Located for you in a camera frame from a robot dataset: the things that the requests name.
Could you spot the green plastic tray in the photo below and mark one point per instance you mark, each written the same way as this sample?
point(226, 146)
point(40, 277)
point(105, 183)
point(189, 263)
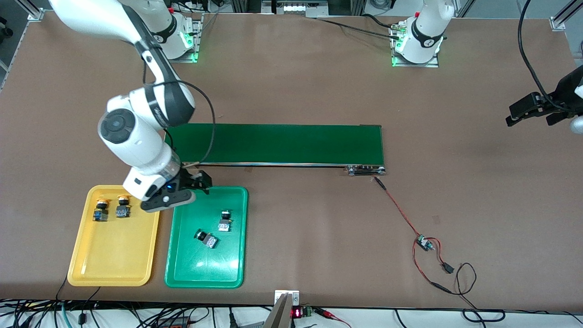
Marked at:
point(218, 269)

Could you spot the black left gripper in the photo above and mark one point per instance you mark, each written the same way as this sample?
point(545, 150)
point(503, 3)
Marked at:
point(566, 89)

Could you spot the yellow plastic tray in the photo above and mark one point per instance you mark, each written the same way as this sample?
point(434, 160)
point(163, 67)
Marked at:
point(114, 255)

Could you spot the green conveyor belt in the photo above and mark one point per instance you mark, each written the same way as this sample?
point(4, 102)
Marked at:
point(296, 143)

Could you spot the small circuit board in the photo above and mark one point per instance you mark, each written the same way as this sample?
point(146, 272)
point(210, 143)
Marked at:
point(426, 243)

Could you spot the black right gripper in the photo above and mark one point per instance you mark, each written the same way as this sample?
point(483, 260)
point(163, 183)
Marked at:
point(190, 178)

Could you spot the dark frame with white light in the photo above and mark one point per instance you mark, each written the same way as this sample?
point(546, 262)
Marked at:
point(296, 8)

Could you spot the yellow push button switch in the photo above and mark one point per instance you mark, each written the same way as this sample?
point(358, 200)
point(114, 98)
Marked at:
point(122, 212)
point(100, 214)

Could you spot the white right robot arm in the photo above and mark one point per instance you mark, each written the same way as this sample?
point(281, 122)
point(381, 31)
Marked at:
point(132, 146)

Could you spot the aluminium corner profile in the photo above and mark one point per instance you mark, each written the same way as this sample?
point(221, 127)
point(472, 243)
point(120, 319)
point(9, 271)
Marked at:
point(558, 23)
point(36, 15)

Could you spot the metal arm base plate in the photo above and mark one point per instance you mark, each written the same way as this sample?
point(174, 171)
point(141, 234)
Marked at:
point(186, 57)
point(416, 65)

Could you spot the grey metal camera mount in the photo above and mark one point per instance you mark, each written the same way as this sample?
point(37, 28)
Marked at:
point(278, 314)

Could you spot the green push button switch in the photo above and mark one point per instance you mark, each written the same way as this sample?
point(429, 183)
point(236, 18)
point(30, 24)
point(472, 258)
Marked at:
point(208, 240)
point(223, 224)

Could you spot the small red LED display module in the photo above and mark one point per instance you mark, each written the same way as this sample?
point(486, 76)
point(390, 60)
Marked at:
point(297, 313)

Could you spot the red clip lead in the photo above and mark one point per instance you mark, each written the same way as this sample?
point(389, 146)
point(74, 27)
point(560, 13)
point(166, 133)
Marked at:
point(324, 312)

